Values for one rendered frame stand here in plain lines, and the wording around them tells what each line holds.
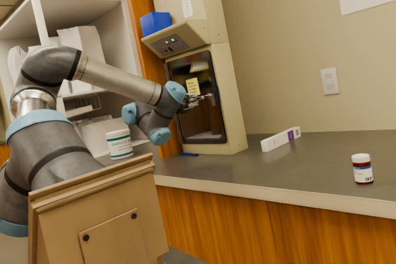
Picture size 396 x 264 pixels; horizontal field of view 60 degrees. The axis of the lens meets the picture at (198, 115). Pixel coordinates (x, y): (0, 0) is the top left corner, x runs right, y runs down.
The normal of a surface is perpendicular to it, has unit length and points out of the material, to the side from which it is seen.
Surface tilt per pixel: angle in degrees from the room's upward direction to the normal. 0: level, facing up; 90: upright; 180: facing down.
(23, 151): 67
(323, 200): 90
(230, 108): 90
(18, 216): 114
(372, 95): 90
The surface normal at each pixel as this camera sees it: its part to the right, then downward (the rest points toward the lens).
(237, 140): 0.67, -0.07
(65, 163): -0.07, -0.86
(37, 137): -0.11, -0.58
